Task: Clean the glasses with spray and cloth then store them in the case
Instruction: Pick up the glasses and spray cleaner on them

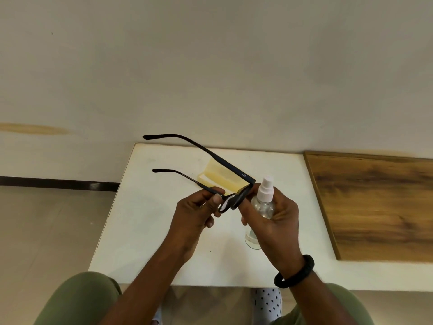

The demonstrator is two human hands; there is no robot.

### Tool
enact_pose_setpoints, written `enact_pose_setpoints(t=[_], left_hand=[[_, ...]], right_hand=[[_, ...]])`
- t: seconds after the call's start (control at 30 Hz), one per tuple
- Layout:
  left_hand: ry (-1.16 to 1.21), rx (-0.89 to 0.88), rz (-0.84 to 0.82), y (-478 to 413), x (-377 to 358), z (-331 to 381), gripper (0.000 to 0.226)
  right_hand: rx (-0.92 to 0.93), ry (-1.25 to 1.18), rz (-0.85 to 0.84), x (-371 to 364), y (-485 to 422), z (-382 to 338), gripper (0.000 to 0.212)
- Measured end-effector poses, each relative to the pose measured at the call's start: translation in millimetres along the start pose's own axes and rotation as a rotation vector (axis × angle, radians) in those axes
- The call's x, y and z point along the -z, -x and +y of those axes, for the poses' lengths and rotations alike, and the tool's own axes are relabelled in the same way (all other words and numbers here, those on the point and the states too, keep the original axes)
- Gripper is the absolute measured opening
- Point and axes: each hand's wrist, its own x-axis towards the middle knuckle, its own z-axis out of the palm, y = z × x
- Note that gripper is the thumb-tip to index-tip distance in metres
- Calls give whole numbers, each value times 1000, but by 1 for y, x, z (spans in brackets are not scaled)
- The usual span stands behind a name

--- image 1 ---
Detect person's left hand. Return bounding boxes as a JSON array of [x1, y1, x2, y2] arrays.
[[167, 186, 226, 265]]

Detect person's right hand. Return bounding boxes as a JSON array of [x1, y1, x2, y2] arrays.
[[236, 184, 305, 280]]

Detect clear spray bottle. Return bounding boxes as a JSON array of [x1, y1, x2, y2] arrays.
[[244, 176, 275, 251]]

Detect yellow translucent glasses case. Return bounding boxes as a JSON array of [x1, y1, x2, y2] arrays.
[[196, 158, 249, 197]]

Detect black framed eyeglasses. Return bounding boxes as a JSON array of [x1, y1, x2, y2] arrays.
[[142, 133, 257, 214]]

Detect person's left forearm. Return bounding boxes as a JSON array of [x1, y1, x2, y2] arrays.
[[101, 246, 192, 325]]

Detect person's right forearm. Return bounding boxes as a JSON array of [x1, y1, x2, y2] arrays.
[[287, 272, 359, 325]]

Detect person's left leg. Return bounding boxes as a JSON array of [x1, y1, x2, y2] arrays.
[[33, 271, 122, 325]]

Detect black wristband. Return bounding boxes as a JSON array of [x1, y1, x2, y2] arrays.
[[273, 255, 315, 289]]

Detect brown wooden board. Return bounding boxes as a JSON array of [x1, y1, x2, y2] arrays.
[[303, 151, 433, 264]]

